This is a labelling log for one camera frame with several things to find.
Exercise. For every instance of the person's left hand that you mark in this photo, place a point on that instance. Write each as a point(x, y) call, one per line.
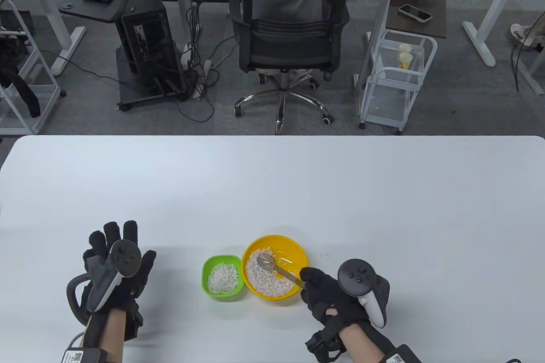
point(147, 267)

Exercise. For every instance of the person's right hand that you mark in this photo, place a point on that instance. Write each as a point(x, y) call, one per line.
point(323, 295)

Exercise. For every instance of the grey hand controller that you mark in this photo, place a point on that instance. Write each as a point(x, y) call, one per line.
point(125, 257)
point(357, 275)

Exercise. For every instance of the white rice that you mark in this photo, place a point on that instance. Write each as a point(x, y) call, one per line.
point(266, 282)

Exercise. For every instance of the small green dish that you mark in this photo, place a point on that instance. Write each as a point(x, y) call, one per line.
point(207, 271)

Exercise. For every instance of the metal spoon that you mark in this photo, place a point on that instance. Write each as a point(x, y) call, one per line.
point(266, 260)

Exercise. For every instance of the person's left forearm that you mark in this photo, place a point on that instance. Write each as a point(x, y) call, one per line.
point(113, 335)

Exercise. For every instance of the person's right forearm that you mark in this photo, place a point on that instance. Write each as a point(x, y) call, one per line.
point(366, 341)

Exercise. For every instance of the yellow bowl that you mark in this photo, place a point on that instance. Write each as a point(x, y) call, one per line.
point(298, 252)

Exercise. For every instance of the white power strip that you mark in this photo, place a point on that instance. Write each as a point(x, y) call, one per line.
point(203, 78)

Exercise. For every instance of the white rolling cart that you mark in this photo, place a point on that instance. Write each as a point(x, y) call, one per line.
point(42, 97)
point(385, 105)

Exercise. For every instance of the black cloth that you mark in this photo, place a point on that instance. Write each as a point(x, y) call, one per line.
point(25, 95)

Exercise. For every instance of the black computer tower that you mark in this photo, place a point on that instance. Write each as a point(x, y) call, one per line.
point(149, 39)

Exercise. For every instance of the paper cup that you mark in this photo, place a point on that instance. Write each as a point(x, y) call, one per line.
point(405, 48)
point(405, 61)

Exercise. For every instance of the black mesh office chair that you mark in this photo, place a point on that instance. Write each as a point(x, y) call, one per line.
point(294, 48)

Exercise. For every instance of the dark brown board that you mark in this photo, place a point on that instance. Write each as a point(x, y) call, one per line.
point(402, 27)

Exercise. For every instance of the smartphone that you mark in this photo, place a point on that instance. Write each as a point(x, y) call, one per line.
point(415, 12)

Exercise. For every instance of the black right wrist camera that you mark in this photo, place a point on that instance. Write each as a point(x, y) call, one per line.
point(404, 355)

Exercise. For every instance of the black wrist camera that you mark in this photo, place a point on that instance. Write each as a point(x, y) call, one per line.
point(85, 356)
point(404, 355)

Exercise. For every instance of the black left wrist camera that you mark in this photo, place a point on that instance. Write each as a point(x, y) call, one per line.
point(85, 356)

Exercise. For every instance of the aluminium frame post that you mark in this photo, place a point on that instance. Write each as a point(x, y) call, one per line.
point(377, 22)

